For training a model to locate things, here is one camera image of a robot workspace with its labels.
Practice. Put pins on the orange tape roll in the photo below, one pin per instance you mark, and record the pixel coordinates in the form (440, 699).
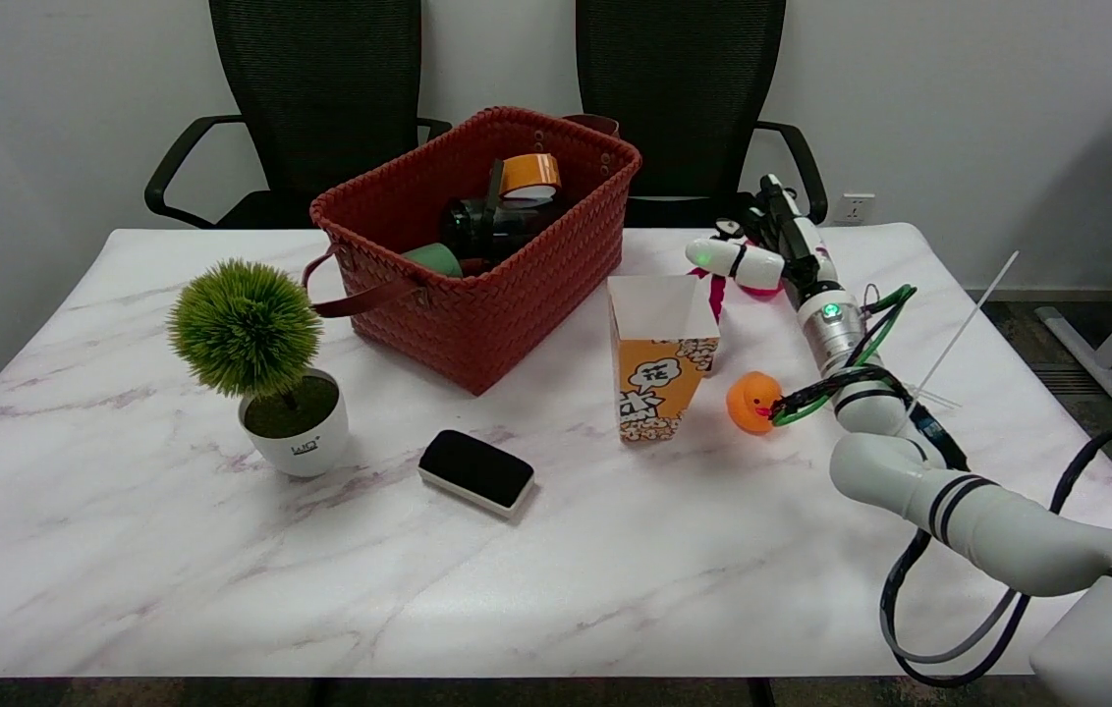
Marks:
(528, 172)

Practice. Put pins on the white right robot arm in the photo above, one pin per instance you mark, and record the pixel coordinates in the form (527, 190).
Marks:
(988, 520)

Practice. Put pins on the white wall socket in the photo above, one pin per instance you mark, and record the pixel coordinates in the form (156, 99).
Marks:
(858, 207)

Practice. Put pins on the green cup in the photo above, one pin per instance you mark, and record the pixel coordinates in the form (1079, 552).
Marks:
(433, 259)

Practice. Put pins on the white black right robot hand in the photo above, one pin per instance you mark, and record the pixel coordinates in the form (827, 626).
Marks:
(802, 250)

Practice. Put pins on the green plant in white pot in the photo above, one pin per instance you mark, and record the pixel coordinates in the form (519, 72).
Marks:
(244, 329)

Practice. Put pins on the orange white popcorn box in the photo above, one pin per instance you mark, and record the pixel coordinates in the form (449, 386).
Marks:
(654, 378)

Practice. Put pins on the black mesh office chair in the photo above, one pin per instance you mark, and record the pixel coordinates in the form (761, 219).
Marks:
(320, 88)
(679, 88)

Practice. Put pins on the orange rubber duck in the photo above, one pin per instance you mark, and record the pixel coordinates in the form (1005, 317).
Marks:
(748, 398)

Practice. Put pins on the black white board eraser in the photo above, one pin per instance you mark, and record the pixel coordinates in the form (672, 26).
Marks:
(473, 467)

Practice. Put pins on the red woven basket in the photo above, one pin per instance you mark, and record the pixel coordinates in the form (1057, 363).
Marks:
(497, 314)

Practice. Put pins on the pink black flexible tripod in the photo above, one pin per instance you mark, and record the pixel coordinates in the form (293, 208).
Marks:
(719, 299)

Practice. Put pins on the white zip tie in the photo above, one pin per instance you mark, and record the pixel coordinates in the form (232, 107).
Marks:
(969, 316)

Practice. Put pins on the black camera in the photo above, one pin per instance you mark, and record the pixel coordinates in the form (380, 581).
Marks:
(492, 231)

